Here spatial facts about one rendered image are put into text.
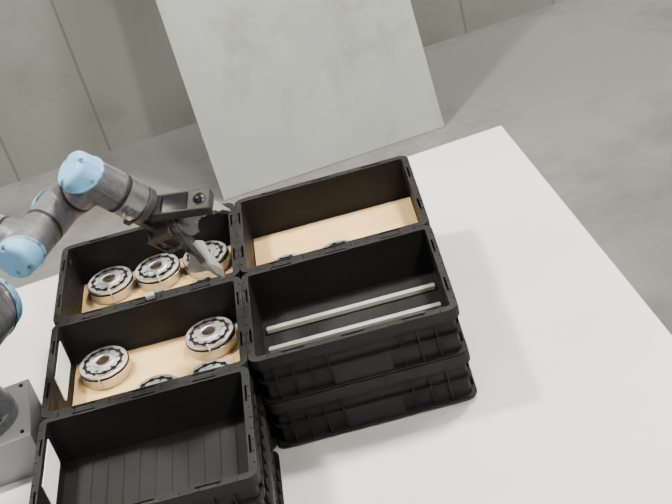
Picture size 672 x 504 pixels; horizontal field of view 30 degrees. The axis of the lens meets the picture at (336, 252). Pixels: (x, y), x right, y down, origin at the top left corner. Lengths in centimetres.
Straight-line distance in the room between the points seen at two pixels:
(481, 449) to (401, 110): 258
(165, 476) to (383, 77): 268
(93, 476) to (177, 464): 16
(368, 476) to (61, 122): 324
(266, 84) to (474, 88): 88
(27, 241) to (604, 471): 107
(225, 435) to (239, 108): 247
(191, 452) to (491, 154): 124
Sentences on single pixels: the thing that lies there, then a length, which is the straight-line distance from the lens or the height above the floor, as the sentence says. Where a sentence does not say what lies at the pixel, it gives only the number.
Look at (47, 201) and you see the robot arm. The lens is 228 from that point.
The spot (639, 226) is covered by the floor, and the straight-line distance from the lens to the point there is 406.
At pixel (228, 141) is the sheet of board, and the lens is 468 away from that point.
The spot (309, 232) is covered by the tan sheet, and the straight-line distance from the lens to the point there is 281.
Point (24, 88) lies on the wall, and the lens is 526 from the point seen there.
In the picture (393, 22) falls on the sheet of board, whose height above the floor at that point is 43.
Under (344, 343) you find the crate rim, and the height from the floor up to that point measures 92.
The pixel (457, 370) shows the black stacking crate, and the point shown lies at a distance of 240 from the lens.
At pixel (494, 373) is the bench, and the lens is 250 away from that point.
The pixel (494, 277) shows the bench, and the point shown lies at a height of 70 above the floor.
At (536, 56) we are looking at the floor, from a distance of 518.
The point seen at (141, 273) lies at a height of 86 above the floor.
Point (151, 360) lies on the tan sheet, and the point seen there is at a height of 83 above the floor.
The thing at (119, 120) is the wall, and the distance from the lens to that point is 533.
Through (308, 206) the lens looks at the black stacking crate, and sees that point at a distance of 282.
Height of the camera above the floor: 231
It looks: 33 degrees down
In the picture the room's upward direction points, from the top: 16 degrees counter-clockwise
